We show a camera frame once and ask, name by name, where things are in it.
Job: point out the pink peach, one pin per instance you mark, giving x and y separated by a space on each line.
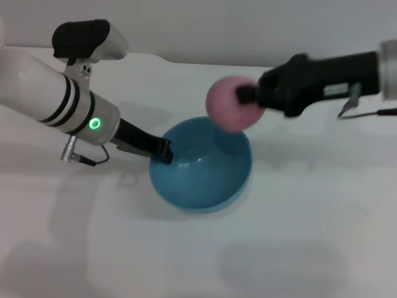
226 105

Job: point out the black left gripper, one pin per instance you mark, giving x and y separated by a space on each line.
136 141

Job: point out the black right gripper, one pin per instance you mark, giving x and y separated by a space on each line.
310 80

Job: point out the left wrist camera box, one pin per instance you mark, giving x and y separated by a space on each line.
90 38

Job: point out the blue bowl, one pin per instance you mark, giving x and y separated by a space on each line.
201 180

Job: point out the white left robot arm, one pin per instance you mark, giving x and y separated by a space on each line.
46 96

